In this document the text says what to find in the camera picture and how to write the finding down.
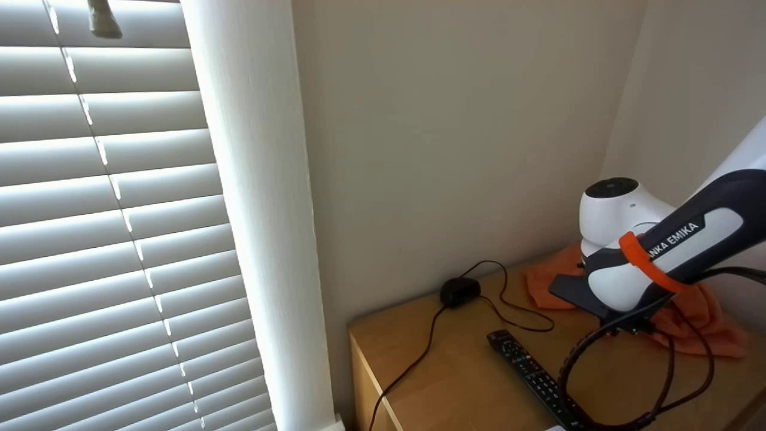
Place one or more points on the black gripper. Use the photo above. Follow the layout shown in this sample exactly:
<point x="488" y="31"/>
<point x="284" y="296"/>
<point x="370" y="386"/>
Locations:
<point x="638" y="322"/>

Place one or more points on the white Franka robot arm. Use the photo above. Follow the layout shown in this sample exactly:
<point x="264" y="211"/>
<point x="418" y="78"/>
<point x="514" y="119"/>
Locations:
<point x="679" y="241"/>

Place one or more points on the orange towel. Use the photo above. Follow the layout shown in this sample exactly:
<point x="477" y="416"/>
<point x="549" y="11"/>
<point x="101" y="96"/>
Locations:
<point x="707" y="325"/>

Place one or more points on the black TV remote control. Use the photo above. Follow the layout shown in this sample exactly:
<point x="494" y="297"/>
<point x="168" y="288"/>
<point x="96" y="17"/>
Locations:
<point x="529" y="374"/>

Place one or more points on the black round puck device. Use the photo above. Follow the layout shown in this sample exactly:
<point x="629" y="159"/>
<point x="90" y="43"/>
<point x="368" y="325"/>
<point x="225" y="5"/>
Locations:
<point x="460" y="293"/>

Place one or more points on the large wooden dresser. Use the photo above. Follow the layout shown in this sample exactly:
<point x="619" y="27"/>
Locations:
<point x="456" y="374"/>

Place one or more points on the white window blinds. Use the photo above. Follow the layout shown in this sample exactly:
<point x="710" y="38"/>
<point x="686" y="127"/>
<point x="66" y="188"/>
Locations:
<point x="121" y="241"/>

